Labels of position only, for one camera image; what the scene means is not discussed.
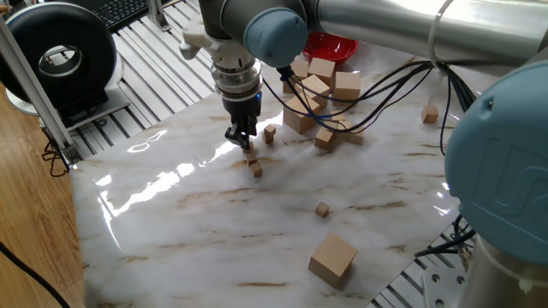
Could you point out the silver wrist adapter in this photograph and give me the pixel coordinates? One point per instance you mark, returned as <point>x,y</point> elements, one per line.
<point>236,81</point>

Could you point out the white lamp base plate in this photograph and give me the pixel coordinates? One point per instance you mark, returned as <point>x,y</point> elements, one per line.
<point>116,102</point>

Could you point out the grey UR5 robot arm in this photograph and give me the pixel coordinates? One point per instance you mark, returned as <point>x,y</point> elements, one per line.
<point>385,25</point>

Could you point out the aluminium frame post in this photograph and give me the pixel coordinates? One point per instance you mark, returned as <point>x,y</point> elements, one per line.
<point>30,85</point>

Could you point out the large wooden cube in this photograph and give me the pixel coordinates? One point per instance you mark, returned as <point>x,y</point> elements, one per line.
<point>295,114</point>
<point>317,84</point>
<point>331,258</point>
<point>300,69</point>
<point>347,85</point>
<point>322,70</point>

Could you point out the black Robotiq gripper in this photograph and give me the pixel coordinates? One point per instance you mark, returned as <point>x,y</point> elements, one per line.
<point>242,110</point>

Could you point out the white marble pattern sheet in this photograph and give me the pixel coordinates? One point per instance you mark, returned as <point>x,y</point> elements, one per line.
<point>214,214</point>

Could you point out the white plastic wrist bracket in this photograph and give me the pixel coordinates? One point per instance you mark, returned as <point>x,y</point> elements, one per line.
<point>222,47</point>

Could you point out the red glossy bowl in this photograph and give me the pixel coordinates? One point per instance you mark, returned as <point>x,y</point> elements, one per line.
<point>329,47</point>

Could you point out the black computer keyboard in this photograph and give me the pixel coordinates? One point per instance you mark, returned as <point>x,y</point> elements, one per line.
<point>120,13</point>

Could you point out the aluminium corner bracket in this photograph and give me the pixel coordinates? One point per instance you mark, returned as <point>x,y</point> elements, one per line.
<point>159,19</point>

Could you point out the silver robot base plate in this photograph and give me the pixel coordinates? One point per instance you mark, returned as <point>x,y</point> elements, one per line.
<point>443,291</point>

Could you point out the medium wooden cube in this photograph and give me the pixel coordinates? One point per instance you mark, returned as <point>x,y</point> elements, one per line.
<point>323,140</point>
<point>329,126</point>
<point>338,116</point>
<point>430,114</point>
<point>343,133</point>
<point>355,138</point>

